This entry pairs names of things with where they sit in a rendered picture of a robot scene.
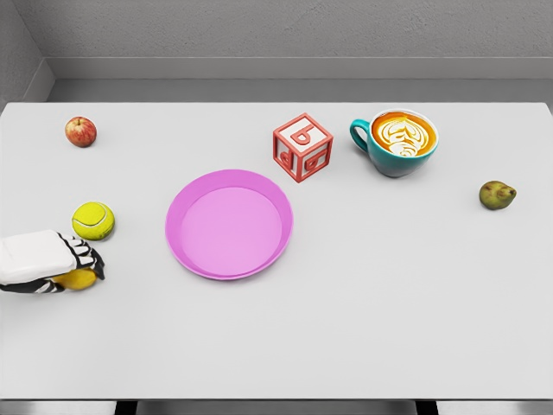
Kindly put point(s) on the white striped left robot hand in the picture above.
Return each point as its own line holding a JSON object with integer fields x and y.
{"x": 34, "y": 255}

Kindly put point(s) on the yellow lemon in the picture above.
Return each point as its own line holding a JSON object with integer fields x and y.
{"x": 80, "y": 279}

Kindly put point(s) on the pink round plate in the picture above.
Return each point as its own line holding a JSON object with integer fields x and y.
{"x": 229, "y": 225}

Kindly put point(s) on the yellow tennis ball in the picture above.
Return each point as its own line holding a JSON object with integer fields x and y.
{"x": 93, "y": 221}

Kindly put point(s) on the red apple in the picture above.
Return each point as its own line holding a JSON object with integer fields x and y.
{"x": 80, "y": 131}

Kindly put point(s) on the red letter block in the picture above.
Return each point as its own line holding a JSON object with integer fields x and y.
{"x": 303, "y": 147}

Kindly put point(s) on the teal cup of latte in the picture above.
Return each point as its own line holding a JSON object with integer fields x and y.
{"x": 399, "y": 142}

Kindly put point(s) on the green brown pear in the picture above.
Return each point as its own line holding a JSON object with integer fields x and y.
{"x": 497, "y": 195}

